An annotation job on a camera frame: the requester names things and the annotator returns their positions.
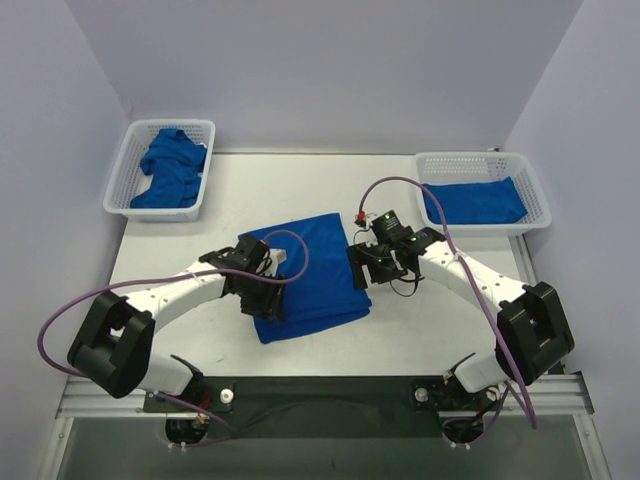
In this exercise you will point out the crumpled blue towels in basket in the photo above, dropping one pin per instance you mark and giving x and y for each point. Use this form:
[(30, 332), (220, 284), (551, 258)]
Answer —
[(175, 164)]

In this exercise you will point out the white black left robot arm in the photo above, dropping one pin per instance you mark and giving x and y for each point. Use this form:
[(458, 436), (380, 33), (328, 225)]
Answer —
[(114, 345)]

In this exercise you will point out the white perforated left basket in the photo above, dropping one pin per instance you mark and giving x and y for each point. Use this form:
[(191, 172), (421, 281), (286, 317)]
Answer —
[(127, 180)]

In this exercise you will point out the white perforated right basket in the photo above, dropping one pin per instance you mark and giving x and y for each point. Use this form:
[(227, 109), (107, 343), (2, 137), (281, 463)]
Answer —
[(440, 168)]

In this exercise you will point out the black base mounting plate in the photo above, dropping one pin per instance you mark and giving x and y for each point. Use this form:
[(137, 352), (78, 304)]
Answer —
[(334, 408)]

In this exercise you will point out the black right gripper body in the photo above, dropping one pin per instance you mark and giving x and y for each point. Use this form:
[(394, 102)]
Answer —
[(363, 265)]

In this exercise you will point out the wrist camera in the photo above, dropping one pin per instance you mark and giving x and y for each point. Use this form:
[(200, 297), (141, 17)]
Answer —
[(277, 256), (386, 228)]

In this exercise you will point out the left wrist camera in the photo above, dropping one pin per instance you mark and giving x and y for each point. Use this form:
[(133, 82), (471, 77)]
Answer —
[(277, 256)]

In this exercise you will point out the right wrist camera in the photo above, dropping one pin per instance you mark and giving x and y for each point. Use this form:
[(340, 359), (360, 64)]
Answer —
[(386, 228)]

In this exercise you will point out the blue towel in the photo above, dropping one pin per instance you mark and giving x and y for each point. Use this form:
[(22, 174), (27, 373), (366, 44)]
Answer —
[(324, 297), (477, 203)]

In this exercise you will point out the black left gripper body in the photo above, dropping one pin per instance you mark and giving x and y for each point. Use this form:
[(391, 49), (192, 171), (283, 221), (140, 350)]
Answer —
[(267, 304)]

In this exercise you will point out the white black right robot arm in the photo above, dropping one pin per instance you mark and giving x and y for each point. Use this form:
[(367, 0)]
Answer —
[(532, 333)]

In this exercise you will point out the white perforated basket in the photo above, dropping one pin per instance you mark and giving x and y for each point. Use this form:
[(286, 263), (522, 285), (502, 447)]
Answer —
[(127, 180), (440, 168)]

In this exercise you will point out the aluminium frame rail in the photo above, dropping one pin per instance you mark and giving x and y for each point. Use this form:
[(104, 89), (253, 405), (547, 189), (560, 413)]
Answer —
[(416, 368)]

